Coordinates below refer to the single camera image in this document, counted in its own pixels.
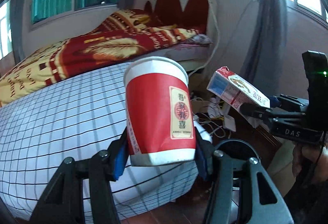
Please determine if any red white snack box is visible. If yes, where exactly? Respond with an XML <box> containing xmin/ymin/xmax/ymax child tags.
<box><xmin>207</xmin><ymin>66</ymin><xmax>270</xmax><ymax>111</ymax></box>

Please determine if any red paper cup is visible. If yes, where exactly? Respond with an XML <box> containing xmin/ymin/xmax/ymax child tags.
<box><xmin>123</xmin><ymin>56</ymin><xmax>196</xmax><ymax>167</ymax></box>

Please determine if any person's right hand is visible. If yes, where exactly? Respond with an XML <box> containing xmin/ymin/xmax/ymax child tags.
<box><xmin>292</xmin><ymin>143</ymin><xmax>328</xmax><ymax>184</ymax></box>

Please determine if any white grid bed sheet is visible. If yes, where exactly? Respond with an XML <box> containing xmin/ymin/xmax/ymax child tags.
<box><xmin>1</xmin><ymin>63</ymin><xmax>198</xmax><ymax>220</ymax></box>

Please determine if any red yellow patterned quilt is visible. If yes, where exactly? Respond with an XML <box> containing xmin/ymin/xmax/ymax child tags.
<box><xmin>1</xmin><ymin>9</ymin><xmax>205</xmax><ymax>106</ymax></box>

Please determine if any red white headboard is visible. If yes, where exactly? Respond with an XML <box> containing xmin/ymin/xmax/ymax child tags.
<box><xmin>144</xmin><ymin>0</ymin><xmax>210</xmax><ymax>34</ymax></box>

